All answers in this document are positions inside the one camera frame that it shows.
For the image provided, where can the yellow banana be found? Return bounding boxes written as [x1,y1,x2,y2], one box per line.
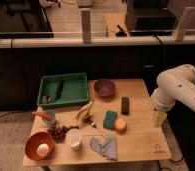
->
[76,100,94,121]

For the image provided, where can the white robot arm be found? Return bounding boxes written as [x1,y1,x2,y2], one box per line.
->
[151,64,195,127]

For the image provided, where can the purple bowl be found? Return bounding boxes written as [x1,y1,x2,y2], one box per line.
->
[94,79,116,97]

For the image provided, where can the red bowl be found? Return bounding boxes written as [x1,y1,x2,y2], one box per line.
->
[25,132,54,161]

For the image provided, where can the red yellow apple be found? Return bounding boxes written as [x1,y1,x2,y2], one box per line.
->
[114,118,127,133]

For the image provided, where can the green sponge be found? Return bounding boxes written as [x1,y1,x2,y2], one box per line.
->
[103,111,117,129]

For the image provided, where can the blue cloth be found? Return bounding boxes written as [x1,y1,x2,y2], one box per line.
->
[90,136,118,161]

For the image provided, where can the gold fork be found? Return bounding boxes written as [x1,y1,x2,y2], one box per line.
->
[90,121,108,138]

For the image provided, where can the white cup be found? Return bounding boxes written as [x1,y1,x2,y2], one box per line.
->
[65,129,82,150]

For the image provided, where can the green plastic tray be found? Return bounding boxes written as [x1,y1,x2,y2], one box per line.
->
[37,73,90,109]

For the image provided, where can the dark grape bunch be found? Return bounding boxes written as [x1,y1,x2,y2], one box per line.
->
[47,125,78,142]

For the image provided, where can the small grey blue cup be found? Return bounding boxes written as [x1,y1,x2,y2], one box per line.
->
[44,110,56,127]

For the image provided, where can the small dark object in tray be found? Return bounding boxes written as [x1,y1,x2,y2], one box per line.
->
[42,96,53,104]

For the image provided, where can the white egg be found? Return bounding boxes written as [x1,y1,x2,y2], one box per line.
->
[37,144,49,156]

